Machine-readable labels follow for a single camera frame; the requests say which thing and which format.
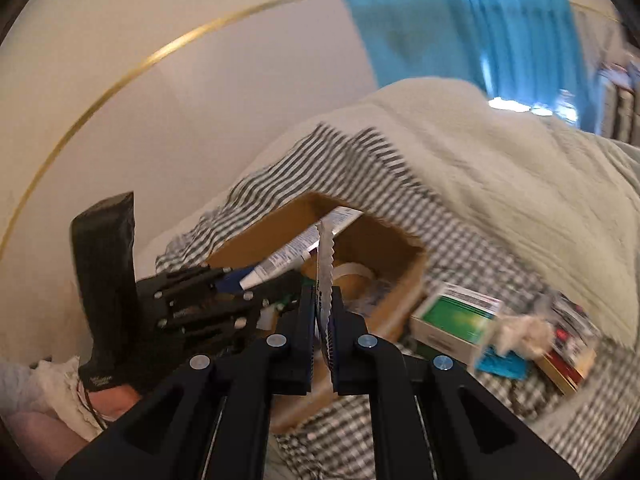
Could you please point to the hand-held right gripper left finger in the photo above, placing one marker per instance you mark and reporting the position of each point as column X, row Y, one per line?
column 300, row 330

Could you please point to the blue curtain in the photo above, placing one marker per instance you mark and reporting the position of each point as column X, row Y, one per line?
column 425, row 10

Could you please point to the green and white box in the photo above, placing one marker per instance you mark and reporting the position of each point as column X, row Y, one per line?
column 450, row 317

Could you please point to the black white checked cloth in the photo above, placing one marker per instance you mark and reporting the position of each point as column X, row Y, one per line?
column 475, row 260

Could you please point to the white lace cloth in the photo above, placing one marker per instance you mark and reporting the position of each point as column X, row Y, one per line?
column 60, row 390

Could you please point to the pink cloth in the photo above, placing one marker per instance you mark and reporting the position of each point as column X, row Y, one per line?
column 35, row 435

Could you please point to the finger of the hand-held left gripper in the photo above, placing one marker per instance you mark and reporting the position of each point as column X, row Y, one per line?
column 210, row 320
column 190, row 278

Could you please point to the tape roll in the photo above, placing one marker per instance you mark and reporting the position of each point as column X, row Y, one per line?
column 357, row 272

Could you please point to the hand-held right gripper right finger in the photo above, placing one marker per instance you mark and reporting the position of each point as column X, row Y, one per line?
column 337, row 355

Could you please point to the pale green quilt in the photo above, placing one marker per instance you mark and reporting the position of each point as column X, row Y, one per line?
column 500, row 185

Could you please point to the silver sachet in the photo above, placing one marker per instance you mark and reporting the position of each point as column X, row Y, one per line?
column 325, row 280

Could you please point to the teal packet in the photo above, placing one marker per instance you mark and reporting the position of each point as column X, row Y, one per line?
column 500, row 362

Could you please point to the white toothpaste tube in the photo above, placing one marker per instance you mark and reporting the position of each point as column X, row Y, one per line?
column 300, row 245

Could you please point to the red box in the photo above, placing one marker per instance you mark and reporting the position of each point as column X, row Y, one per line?
column 570, row 360

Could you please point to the brown cardboard box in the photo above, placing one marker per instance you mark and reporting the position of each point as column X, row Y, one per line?
column 395, row 260

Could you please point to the crumpled white tissue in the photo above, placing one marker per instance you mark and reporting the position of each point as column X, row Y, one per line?
column 525, row 330

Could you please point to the gold wall trim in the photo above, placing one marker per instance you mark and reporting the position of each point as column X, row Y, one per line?
column 159, row 55

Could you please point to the person's left forearm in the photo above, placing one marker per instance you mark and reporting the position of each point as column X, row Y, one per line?
column 117, row 402

